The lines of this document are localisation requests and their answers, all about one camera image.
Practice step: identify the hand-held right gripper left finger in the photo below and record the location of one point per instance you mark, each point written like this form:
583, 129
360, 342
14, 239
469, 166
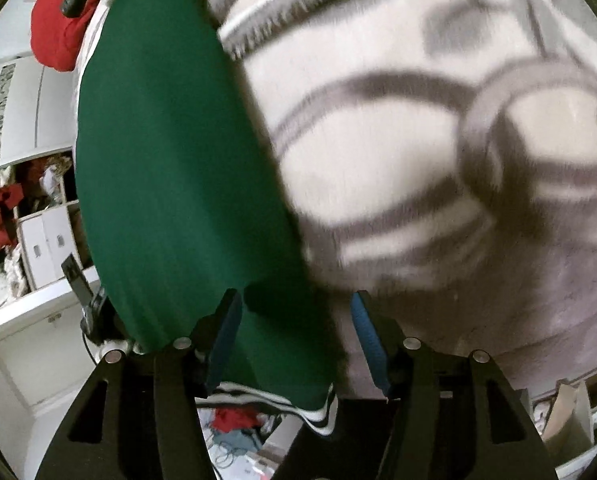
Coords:
223, 340

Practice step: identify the white wardrobe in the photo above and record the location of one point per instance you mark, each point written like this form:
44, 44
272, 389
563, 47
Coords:
28, 110

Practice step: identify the floral pink blanket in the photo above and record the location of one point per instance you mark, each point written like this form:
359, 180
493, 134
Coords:
403, 185

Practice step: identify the green white varsity jacket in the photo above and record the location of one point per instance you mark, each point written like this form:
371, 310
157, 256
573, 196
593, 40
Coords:
178, 160

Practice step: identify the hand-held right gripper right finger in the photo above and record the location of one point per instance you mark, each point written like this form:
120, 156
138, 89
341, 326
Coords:
371, 345

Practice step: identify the cardboard box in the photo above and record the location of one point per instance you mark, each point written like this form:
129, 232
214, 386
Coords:
568, 420

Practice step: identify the red quilt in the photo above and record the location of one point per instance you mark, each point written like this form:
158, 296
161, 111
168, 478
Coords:
53, 40

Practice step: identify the red cloth on floor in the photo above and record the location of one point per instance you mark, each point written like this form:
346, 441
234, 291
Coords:
233, 420

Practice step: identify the white drawer unit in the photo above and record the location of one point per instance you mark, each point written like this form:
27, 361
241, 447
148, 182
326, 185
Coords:
43, 245

